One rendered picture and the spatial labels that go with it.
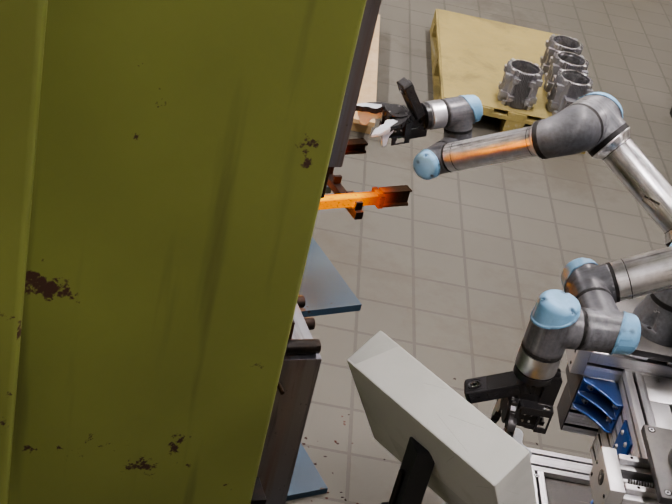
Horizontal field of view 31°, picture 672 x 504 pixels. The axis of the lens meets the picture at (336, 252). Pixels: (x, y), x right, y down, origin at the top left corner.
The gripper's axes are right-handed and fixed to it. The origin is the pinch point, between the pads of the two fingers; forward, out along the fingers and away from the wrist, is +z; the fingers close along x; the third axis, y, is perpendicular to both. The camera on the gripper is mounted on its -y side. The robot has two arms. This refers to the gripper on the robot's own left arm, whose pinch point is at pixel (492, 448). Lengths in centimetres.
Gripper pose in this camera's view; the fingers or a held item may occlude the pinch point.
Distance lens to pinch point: 232.7
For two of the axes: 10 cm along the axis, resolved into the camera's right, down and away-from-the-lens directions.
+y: 9.8, 1.9, 0.7
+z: -2.0, 8.2, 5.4
